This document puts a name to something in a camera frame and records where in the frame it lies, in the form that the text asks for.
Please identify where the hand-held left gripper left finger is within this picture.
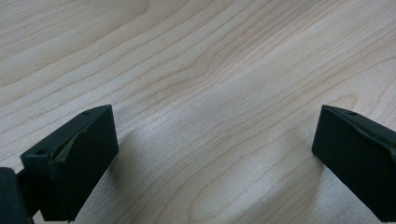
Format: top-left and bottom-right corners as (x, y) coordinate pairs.
(15, 105), (120, 222)

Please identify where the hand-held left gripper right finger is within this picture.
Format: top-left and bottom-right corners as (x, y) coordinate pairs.
(311, 105), (396, 223)

